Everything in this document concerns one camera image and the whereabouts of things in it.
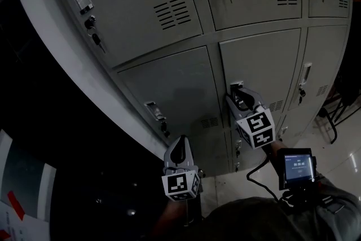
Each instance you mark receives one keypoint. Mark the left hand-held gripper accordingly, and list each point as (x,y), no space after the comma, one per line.
(180,184)

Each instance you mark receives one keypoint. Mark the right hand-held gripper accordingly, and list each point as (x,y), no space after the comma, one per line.
(258,129)

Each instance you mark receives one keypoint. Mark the grey metal locker door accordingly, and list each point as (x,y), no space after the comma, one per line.
(259,65)

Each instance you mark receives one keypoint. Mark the grey metal locker cabinet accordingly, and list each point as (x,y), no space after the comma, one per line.
(169,87)

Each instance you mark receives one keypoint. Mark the person's left forearm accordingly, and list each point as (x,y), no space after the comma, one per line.
(175,214)

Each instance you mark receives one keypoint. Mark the person's right forearm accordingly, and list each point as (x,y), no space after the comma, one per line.
(275,149)

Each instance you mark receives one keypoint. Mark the black wrist-mounted screen device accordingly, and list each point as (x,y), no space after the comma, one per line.
(297,169)

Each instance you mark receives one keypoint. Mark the black metal clothes rack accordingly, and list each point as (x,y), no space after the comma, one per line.
(332,128)

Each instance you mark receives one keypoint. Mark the person's grey clothing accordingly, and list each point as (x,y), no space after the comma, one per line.
(253,223)

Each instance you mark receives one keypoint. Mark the white paper notice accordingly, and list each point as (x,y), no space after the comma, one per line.
(31,228)

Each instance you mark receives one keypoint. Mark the red tape piece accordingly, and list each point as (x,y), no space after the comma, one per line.
(15,201)
(4,234)

